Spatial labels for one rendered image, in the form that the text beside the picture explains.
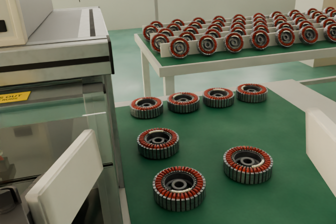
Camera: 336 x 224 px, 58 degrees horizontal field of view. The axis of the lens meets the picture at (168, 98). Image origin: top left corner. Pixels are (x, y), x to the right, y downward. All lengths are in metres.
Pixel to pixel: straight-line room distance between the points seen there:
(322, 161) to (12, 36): 0.38
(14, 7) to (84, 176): 0.30
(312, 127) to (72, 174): 0.13
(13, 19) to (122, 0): 6.34
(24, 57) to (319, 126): 0.35
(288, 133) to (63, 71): 0.69
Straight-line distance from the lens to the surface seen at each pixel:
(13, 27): 0.45
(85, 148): 0.19
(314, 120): 0.18
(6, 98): 0.41
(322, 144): 0.17
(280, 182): 0.75
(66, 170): 0.17
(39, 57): 0.42
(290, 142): 0.90
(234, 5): 7.47
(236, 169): 0.71
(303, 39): 1.94
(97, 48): 0.41
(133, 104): 1.01
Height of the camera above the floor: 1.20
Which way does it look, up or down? 23 degrees down
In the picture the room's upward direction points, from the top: 3 degrees counter-clockwise
